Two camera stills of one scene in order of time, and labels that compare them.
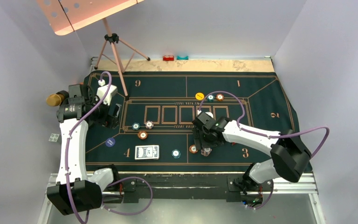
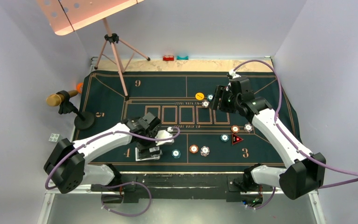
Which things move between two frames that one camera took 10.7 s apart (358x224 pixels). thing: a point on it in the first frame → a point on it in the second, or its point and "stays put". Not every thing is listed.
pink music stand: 64,16 stays put
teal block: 178,58 stays put
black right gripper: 197,133 → 221,91
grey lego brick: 54,137 stays put
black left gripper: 107,120 → 144,150
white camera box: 101,91 → 163,134
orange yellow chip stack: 192,149 stays put
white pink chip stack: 206,151 stays put
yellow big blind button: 199,96 stays put
